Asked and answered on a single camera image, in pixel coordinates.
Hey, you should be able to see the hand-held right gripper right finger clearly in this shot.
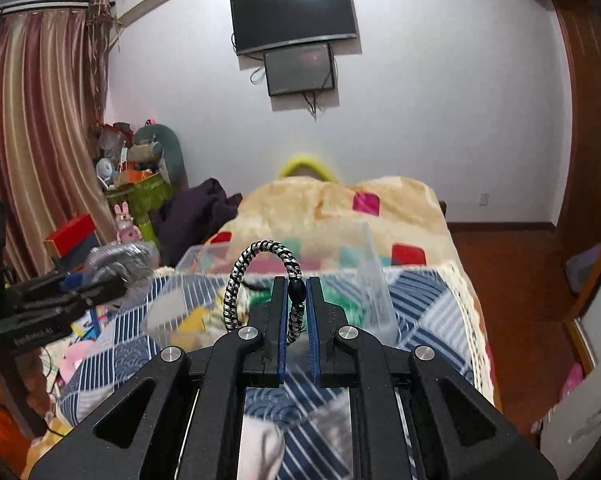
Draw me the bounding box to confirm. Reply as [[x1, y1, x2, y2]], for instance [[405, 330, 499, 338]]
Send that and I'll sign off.
[[306, 275, 561, 480]]

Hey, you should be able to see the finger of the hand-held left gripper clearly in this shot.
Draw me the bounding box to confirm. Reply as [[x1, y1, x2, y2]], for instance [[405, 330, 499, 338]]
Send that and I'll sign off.
[[5, 269, 88, 295], [8, 277, 130, 322]]

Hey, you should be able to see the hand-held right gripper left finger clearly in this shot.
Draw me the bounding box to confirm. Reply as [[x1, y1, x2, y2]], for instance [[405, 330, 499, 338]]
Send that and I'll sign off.
[[28, 276, 287, 480]]

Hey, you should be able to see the clear plastic storage box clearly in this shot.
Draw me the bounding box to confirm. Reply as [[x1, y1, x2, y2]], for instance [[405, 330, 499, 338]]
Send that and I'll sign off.
[[148, 222, 398, 356]]

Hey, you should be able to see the black white braided hair tie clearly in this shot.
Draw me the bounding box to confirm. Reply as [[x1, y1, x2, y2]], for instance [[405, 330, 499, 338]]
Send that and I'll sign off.
[[222, 240, 308, 341]]

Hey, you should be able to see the green cloth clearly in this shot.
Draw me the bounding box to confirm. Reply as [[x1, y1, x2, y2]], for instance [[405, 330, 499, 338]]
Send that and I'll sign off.
[[245, 284, 367, 323]]

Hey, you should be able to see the clear plastic bag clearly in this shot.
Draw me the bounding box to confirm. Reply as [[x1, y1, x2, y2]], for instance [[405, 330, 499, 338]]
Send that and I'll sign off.
[[83, 241, 160, 282]]

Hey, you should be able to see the red box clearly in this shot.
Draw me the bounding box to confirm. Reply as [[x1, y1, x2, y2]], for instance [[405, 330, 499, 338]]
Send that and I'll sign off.
[[43, 213, 98, 259]]

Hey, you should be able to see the cartoon printed blanket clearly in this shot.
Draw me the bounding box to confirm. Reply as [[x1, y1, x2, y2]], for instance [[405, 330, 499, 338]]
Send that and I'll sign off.
[[25, 305, 148, 463]]

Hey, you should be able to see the yellow cloth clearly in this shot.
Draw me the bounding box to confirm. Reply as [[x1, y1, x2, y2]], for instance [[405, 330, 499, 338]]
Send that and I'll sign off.
[[179, 306, 217, 335]]

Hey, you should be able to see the pink bunny figure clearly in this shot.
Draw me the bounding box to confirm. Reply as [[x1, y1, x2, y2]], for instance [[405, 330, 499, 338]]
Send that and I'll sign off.
[[114, 201, 144, 244]]

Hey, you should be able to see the grey cloth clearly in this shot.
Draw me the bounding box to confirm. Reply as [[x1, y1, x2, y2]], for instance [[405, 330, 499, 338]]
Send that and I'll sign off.
[[240, 402, 287, 480]]

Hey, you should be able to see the striped red beige curtain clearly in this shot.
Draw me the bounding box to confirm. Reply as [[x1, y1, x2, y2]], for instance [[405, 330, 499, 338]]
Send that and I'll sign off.
[[0, 0, 112, 281]]

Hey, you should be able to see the blue patterned quilt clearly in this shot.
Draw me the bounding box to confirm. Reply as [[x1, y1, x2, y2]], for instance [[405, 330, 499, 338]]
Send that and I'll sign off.
[[55, 260, 496, 480]]

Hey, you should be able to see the beige patchwork fleece blanket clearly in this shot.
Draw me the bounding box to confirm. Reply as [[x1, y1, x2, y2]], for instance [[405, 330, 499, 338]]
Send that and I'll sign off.
[[200, 176, 456, 281]]

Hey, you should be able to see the green cardboard box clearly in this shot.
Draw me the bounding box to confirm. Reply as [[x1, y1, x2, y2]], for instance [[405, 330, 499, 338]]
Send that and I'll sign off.
[[107, 172, 174, 242]]

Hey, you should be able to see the dark purple cloth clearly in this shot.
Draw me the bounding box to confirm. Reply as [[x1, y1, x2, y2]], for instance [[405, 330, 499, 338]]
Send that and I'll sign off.
[[153, 177, 244, 267]]

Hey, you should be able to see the grey green plush toy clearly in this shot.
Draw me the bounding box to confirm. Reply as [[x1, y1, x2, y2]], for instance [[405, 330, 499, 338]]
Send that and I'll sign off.
[[132, 122, 188, 191]]

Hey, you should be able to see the yellow pillow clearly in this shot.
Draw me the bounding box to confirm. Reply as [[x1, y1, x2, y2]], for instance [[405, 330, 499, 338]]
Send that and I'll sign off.
[[275, 154, 341, 183]]

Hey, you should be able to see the pink slipper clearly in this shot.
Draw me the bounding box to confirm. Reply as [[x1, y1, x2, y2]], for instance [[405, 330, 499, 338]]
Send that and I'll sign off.
[[560, 362, 584, 407]]

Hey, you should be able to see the pale purple cloth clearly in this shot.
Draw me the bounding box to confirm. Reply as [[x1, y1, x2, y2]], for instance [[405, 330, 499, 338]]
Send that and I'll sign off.
[[565, 244, 601, 294]]

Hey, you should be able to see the white door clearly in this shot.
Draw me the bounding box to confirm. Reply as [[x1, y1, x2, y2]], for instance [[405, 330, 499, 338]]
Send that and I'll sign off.
[[539, 280, 601, 480]]

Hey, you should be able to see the black hanging cable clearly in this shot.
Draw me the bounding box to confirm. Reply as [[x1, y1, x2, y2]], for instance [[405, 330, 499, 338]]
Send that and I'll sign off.
[[303, 90, 327, 122]]

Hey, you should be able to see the curtain rail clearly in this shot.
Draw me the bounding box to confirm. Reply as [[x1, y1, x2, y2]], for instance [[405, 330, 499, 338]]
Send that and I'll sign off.
[[0, 0, 92, 19]]

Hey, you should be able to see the small wall monitor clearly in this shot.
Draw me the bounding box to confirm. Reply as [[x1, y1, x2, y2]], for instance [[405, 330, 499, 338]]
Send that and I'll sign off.
[[263, 42, 337, 97]]

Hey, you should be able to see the large wall television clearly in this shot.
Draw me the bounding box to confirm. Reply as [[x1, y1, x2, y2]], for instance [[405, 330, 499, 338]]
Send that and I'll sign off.
[[230, 0, 358, 56]]

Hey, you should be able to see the wooden door frame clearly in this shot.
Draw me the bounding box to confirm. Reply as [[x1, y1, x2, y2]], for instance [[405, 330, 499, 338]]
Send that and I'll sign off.
[[480, 0, 601, 323]]

